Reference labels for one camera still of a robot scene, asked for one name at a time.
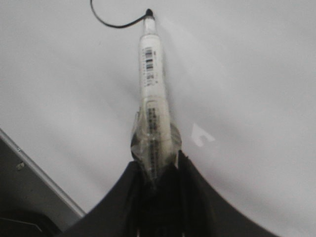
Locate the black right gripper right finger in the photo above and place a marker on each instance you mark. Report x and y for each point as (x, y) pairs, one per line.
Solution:
(205, 213)

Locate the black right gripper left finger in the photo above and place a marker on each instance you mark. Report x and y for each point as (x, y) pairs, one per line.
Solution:
(116, 215)

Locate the white marker pen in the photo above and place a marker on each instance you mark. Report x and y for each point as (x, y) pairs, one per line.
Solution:
(152, 84)

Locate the white whiteboard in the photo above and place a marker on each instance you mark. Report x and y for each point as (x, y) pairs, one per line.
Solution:
(241, 83)

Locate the clear tape wrap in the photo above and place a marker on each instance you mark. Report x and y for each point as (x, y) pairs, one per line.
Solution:
(155, 144)

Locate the grey aluminium whiteboard frame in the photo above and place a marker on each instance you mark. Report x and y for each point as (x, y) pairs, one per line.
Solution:
(42, 175)

